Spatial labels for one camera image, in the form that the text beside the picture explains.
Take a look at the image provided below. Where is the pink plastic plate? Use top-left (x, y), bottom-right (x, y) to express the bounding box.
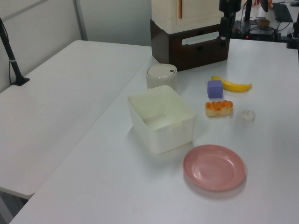
top-left (183, 144), bottom-right (247, 193)

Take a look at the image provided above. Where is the black electronics box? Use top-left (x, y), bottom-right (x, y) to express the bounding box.
top-left (233, 19), bottom-right (277, 42)

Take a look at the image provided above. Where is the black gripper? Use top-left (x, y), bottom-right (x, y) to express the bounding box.
top-left (219, 0), bottom-right (239, 46)

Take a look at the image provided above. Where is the small beige trash can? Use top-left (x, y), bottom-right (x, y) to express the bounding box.
top-left (146, 63), bottom-right (178, 91)

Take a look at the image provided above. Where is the black table clamp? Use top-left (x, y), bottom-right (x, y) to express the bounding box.
top-left (285, 21), bottom-right (299, 50)

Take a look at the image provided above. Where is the black camera stand pole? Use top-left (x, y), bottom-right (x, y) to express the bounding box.
top-left (0, 17), bottom-right (31, 86)

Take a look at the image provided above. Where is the yellow banana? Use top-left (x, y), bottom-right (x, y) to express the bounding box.
top-left (210, 75), bottom-right (253, 92)

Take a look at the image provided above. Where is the cream cabinet with orange handle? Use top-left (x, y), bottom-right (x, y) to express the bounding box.
top-left (151, 0), bottom-right (225, 34)

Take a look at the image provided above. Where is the orange glazed bread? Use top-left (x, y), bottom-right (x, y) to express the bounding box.
top-left (205, 99), bottom-right (235, 117)

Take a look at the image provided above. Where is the small clear plastic cup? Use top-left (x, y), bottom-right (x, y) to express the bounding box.
top-left (241, 109), bottom-right (256, 122)

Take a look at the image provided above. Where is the white plastic storage box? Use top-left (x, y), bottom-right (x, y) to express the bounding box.
top-left (127, 85), bottom-right (197, 155)

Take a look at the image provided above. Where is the black monitor stand post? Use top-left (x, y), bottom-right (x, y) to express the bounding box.
top-left (243, 0), bottom-right (253, 22)

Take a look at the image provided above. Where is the dark brown drawer cabinet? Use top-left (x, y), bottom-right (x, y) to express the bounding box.
top-left (149, 19), bottom-right (231, 72)

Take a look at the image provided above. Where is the grey partition frame post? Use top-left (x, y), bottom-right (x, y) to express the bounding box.
top-left (73, 0), bottom-right (89, 41)

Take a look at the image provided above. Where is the black keyboard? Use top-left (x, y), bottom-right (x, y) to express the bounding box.
top-left (271, 3), bottom-right (294, 22)

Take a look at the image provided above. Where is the purple cube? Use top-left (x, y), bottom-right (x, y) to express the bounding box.
top-left (207, 80), bottom-right (224, 99)

